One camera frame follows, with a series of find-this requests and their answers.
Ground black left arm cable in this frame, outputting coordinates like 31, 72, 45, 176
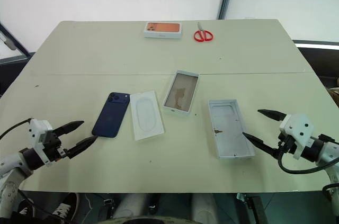
0, 118, 31, 140

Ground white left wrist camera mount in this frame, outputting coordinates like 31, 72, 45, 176
28, 119, 53, 167

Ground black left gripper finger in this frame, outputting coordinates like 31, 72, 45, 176
54, 120, 85, 137
67, 136, 98, 159

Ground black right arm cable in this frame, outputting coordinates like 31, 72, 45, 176
278, 152, 339, 175

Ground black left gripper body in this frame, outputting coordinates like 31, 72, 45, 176
43, 130, 72, 162

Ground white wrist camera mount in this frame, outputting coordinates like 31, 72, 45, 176
28, 119, 53, 167
278, 113, 315, 160

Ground white open phone box base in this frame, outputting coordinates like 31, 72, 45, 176
208, 98, 256, 159

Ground dark slanted window frame bar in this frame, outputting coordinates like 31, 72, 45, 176
0, 21, 35, 58

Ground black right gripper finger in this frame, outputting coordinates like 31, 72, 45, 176
242, 132, 279, 159
257, 109, 288, 122

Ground sealed white orange phone box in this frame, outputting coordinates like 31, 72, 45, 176
144, 21, 184, 40

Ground red handled scissors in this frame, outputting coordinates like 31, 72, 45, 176
193, 22, 214, 42

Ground white moulded insert tray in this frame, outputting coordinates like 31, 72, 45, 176
129, 90, 165, 142

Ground black metal table leg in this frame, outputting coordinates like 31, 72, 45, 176
236, 193, 270, 224

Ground dark blue smartphone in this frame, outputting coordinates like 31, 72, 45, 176
91, 92, 131, 139

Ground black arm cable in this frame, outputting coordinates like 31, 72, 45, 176
0, 118, 31, 140
278, 152, 339, 175

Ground dark desk with white strip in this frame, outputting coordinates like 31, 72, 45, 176
292, 39, 339, 90

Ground black and white sneaker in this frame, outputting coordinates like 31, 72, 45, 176
51, 193, 81, 224
17, 198, 35, 224

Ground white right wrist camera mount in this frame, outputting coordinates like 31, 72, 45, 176
278, 113, 315, 160

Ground grey rounded cylinder shape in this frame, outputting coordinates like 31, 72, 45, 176
113, 193, 149, 220
191, 193, 218, 224

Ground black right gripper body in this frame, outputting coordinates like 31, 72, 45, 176
276, 132, 298, 156

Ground white box lid brown inside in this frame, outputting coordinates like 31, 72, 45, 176
162, 69, 200, 117

